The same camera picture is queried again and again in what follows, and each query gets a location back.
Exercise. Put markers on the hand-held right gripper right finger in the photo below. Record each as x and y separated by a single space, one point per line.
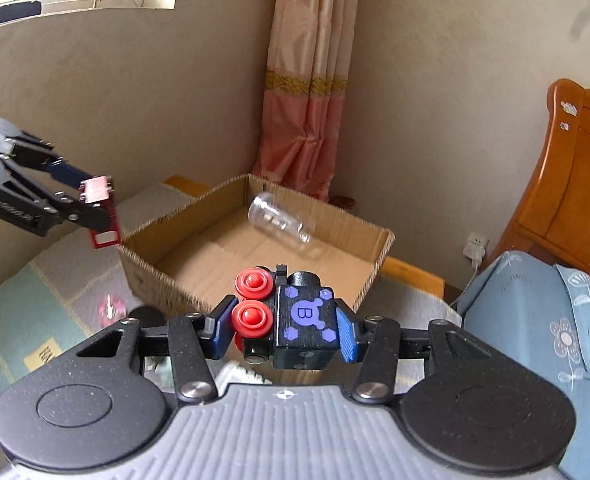
347 332

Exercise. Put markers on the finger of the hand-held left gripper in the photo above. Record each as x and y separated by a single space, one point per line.
92 215
70 171

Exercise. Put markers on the white ribbed object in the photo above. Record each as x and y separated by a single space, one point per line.
240 374

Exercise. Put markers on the wooden bed headboard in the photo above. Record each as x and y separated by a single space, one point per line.
570 185

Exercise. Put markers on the black toy train red wheels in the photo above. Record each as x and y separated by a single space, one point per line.
302 325

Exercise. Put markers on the cardboard box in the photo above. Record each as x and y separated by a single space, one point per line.
210 255

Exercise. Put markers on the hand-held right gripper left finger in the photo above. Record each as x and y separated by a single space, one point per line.
221 331

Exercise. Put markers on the white wall charger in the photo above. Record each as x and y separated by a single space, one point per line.
475 247

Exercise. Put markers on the clear plastic cup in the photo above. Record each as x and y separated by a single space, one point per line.
275 220

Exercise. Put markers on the pink and beige curtain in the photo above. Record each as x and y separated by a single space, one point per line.
305 75

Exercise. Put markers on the checked bed sheet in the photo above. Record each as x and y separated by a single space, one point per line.
40 300

